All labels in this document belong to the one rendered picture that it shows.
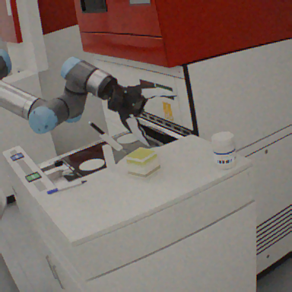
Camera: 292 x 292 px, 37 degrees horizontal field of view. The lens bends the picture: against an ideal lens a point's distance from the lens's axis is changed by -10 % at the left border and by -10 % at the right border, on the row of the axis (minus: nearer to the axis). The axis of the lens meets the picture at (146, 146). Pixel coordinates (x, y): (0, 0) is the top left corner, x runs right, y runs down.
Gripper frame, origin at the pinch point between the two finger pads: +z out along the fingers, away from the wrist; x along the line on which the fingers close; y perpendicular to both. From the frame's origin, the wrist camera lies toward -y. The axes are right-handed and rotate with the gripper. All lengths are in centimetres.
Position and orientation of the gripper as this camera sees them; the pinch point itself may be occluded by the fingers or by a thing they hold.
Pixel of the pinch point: (163, 121)
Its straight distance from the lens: 122.3
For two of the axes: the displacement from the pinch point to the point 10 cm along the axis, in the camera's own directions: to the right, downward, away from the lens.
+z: 8.1, 5.0, -3.1
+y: 3.7, -0.4, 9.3
